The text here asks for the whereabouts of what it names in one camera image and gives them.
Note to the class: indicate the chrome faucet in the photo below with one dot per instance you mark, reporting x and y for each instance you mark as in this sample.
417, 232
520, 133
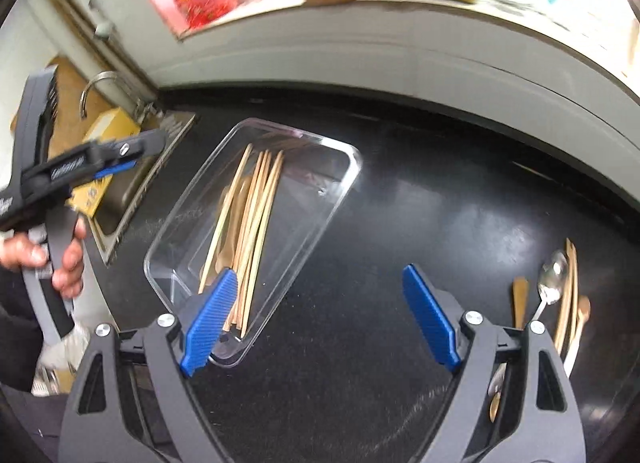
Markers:
92, 80

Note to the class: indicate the wooden cutting board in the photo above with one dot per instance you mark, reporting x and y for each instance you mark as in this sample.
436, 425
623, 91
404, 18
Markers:
70, 93

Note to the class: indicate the grey wall pipe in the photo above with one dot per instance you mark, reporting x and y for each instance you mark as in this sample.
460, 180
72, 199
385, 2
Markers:
90, 13

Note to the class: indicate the pile of wooden chopsticks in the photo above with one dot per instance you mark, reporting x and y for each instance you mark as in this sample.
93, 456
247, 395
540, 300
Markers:
260, 203

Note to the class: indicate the silver metal spoon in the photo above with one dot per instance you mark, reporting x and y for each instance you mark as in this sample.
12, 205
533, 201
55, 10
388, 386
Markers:
552, 275

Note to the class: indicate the person's left hand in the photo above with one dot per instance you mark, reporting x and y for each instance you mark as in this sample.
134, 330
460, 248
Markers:
70, 268

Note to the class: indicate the clear plastic tray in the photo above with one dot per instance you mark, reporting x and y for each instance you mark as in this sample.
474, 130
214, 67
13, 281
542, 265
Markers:
310, 178

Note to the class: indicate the steel sink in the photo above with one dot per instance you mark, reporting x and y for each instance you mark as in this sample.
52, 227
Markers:
130, 193

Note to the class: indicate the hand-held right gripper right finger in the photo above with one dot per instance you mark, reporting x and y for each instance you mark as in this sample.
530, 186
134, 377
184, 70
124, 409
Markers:
432, 318

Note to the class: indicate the wooden spoon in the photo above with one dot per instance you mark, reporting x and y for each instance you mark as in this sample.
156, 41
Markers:
520, 293
222, 255
570, 283

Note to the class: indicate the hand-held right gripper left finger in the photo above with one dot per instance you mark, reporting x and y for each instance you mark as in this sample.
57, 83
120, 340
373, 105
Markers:
210, 323

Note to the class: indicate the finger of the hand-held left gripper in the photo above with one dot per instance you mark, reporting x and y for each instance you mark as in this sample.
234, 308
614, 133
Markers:
115, 169
135, 143

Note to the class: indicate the yellow cardboard box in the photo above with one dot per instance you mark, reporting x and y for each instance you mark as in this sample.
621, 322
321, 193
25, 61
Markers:
107, 128

